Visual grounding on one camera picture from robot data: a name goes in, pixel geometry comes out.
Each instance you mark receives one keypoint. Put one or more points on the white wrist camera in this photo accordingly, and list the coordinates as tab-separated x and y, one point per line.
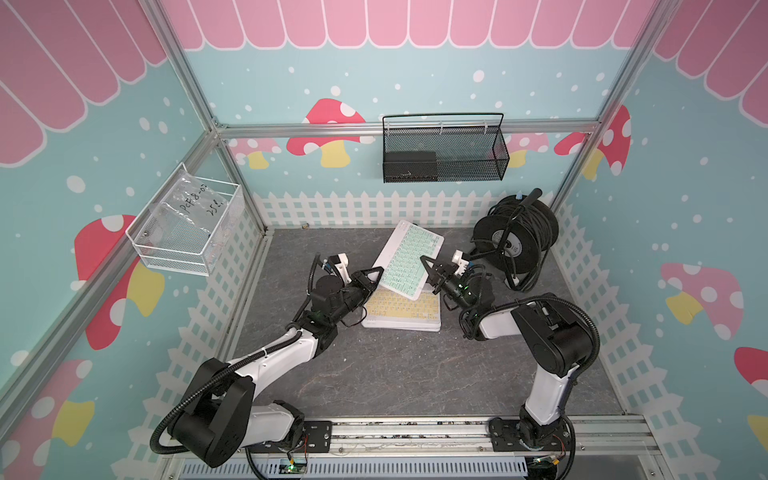
337	263
459	261

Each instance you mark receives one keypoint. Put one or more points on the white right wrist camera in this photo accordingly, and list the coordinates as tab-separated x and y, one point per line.
459	261

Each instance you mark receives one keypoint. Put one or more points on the black cable reel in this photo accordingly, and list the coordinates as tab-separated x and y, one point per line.
515	237

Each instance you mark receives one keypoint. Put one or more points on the black box in basket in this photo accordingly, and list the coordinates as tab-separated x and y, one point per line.
410	167

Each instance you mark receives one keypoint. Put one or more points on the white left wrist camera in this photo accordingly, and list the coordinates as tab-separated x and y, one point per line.
337	263

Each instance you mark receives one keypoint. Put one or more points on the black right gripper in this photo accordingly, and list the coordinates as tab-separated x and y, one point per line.
437	275

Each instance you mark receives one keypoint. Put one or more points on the clear wire wall basket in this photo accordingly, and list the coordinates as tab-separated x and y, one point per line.
187	224

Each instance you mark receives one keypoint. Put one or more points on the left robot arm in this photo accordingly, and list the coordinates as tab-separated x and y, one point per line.
217	415

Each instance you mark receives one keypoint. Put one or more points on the black mesh wall basket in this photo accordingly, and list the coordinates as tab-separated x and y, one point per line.
469	146

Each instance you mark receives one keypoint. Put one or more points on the yellow key keyboard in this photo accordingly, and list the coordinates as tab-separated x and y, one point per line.
389	310

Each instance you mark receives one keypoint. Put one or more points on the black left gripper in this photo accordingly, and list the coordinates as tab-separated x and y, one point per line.
362	276

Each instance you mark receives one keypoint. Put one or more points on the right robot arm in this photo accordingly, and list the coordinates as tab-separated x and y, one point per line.
562	338

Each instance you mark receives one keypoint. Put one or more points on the green key keyboard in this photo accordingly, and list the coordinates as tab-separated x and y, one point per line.
400	258

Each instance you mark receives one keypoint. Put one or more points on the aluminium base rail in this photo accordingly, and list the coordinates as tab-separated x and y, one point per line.
463	447

